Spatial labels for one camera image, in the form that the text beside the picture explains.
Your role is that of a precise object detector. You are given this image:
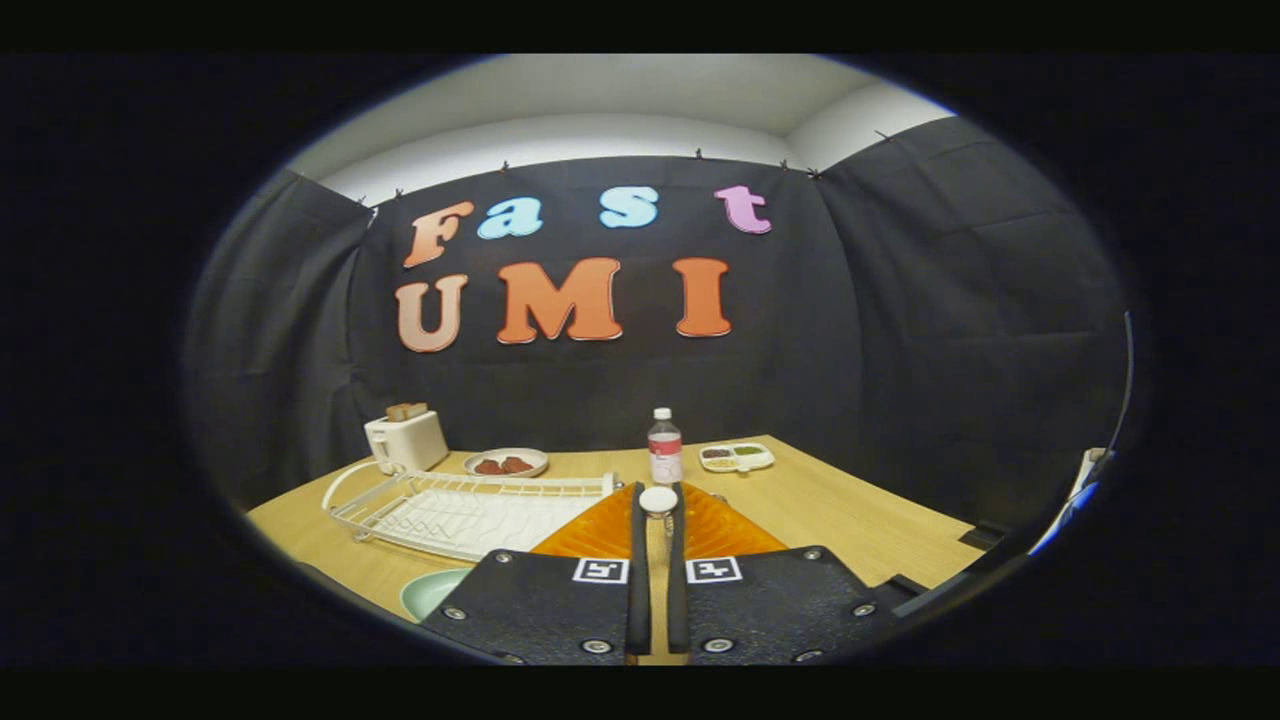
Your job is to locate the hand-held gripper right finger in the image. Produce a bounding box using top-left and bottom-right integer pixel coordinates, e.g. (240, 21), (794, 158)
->
(668, 482), (901, 666)

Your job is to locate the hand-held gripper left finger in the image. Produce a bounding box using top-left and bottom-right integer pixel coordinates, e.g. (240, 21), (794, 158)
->
(420, 482), (651, 666)

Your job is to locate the white handled spoon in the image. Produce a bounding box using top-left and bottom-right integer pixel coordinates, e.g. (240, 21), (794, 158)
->
(638, 486), (681, 541)

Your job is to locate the white wire dish rack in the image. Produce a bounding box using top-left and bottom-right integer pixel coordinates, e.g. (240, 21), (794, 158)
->
(322, 460), (619, 563)

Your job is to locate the pale green plate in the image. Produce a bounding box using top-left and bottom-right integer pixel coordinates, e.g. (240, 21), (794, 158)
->
(400, 567), (476, 623)

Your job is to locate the beige plate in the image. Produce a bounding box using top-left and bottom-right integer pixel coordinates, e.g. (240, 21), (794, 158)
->
(463, 447), (549, 479)

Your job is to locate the clear plastic water bottle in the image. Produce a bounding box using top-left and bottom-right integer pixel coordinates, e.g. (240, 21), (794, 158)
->
(647, 407), (684, 487)

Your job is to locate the white divided snack tray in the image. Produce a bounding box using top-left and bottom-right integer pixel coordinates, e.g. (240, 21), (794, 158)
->
(698, 442), (776, 474)

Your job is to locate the white toaster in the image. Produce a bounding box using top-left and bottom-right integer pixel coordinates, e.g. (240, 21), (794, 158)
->
(364, 408), (450, 474)

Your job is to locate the black backdrop cloth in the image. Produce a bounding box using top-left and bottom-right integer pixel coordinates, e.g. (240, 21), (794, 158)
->
(182, 115), (1136, 531)

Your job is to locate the white and blue object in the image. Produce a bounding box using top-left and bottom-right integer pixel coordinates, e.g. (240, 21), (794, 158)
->
(1030, 447), (1113, 556)

